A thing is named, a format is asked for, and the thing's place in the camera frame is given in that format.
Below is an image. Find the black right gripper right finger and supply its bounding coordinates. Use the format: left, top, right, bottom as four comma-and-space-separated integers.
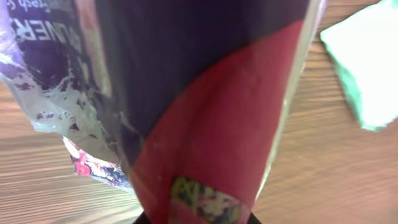
248, 213, 262, 224

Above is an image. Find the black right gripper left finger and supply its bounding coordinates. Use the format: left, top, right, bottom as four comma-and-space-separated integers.
133, 212, 152, 224

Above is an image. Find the red purple snack pack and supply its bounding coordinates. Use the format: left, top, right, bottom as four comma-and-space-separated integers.
1, 0, 325, 223

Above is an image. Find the teal snack packet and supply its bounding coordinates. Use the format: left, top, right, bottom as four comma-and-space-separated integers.
320, 0, 397, 131

